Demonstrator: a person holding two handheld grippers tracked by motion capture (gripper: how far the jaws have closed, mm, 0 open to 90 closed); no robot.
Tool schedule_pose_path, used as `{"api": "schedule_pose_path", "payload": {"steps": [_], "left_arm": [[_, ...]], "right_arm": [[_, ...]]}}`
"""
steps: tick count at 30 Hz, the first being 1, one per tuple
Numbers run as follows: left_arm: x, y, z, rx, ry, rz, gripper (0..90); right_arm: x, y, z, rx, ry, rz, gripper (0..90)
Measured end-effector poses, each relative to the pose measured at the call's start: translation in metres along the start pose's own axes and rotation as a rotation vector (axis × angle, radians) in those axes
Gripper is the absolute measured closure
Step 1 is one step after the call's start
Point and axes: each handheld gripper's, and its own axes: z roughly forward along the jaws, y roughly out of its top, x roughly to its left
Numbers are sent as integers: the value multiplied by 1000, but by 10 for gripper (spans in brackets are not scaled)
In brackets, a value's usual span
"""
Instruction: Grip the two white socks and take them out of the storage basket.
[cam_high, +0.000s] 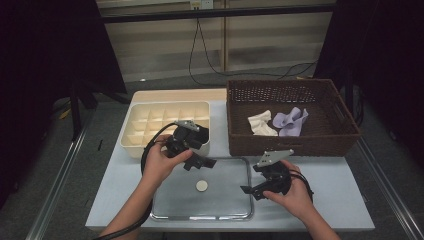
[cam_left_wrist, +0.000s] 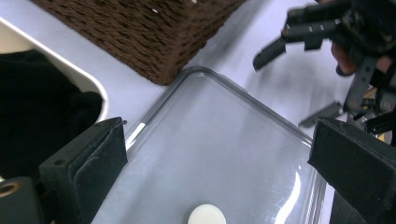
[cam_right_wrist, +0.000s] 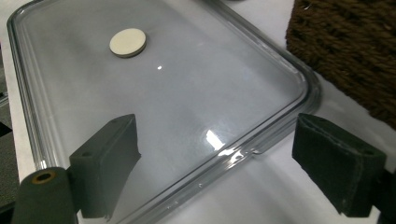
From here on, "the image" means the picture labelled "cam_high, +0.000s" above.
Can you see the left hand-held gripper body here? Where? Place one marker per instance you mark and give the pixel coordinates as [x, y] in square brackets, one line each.
[183, 138]

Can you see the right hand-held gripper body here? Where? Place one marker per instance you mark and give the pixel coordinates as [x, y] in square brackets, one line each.
[273, 156]

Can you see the black sock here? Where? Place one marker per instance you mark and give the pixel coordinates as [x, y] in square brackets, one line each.
[204, 135]

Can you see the brown woven basket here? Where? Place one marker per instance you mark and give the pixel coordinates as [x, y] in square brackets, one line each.
[243, 146]

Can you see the white sock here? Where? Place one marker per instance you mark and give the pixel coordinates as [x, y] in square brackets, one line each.
[261, 126]

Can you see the purple sock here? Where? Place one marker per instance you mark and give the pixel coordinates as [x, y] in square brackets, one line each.
[290, 125]

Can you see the clear plastic box lid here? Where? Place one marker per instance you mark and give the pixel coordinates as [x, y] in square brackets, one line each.
[216, 206]

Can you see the cream divided storage box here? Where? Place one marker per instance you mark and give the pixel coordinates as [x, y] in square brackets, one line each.
[135, 150]

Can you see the person's left hand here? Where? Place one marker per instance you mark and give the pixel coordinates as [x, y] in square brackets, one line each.
[156, 166]

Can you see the person's right hand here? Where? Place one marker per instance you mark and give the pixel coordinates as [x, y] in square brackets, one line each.
[298, 200]

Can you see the light wooden board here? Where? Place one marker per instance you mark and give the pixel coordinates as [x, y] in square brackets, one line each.
[173, 95]

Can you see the small black stick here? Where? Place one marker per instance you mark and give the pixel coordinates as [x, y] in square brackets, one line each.
[100, 145]

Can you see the black metal stand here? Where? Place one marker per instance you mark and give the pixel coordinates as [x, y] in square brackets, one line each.
[76, 116]

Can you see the yellow strip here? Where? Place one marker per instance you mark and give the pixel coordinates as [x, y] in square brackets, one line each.
[65, 114]

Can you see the black horizontal bar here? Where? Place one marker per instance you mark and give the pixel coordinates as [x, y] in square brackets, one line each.
[216, 13]

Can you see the black curtain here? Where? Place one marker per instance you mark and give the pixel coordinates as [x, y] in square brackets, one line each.
[383, 50]
[40, 66]

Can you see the white wall power outlet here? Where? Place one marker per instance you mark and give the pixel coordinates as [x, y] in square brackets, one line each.
[206, 4]

